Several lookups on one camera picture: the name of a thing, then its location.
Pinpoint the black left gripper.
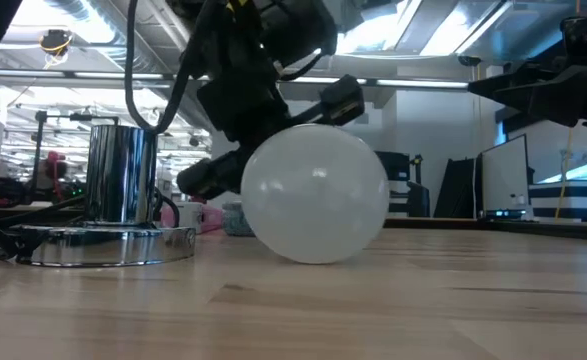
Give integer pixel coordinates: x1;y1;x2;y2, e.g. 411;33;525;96
176;54;366;200

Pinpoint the white globe lightbulb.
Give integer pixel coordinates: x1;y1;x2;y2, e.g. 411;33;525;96
240;123;391;265

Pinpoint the white-screen monitor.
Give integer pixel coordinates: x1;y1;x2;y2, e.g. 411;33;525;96
475;133;537;221

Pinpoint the pink white stapler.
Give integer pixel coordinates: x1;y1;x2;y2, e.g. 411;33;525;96
160;199;224;235

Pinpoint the black white striped box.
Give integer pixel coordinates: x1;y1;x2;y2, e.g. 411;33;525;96
527;180;587;222

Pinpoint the black white equipment stack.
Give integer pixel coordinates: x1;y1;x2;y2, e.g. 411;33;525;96
375;150;432;219

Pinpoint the black device blue light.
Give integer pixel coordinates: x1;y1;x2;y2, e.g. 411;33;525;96
480;207;529;221

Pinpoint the black leaning panel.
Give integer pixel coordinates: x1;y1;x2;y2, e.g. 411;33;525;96
432;157;479;220

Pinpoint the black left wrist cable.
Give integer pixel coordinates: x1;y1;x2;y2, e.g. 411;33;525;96
124;0;209;135

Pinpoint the black camera stand frame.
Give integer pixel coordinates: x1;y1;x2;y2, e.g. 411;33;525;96
35;110;122;201

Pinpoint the black ceiling sensor yellow cable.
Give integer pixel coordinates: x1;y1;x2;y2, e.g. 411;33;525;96
39;28;74;69

